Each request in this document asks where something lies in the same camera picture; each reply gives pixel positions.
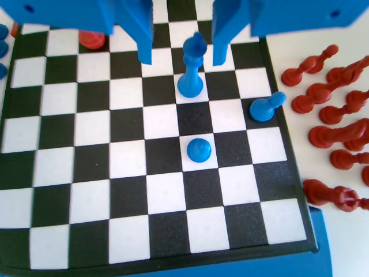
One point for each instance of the blue knight chess piece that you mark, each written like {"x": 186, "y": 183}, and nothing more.
{"x": 2, "y": 71}

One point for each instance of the black and white chessboard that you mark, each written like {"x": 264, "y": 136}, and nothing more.
{"x": 161, "y": 184}

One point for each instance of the red rook chess piece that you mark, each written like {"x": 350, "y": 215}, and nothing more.
{"x": 365, "y": 176}
{"x": 317, "y": 191}

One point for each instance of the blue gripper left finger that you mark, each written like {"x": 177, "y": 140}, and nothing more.
{"x": 144, "y": 29}

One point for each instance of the red pawn chess piece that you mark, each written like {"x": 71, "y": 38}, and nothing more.
{"x": 328, "y": 116}
{"x": 364, "y": 204}
{"x": 341, "y": 159}
{"x": 357, "y": 98}
{"x": 331, "y": 51}
{"x": 301, "y": 104}
{"x": 356, "y": 143}
{"x": 291, "y": 78}

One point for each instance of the red bishop chess piece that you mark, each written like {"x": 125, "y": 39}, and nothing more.
{"x": 337, "y": 75}
{"x": 92, "y": 41}

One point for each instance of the blue base plate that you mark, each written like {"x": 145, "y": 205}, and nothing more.
{"x": 320, "y": 239}

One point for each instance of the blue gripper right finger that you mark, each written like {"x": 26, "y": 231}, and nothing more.
{"x": 222, "y": 29}

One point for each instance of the blue pawn chess piece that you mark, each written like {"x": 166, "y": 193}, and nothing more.
{"x": 3, "y": 49}
{"x": 199, "y": 150}
{"x": 259, "y": 111}

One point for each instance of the blue king chess piece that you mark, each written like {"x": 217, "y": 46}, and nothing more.
{"x": 189, "y": 86}

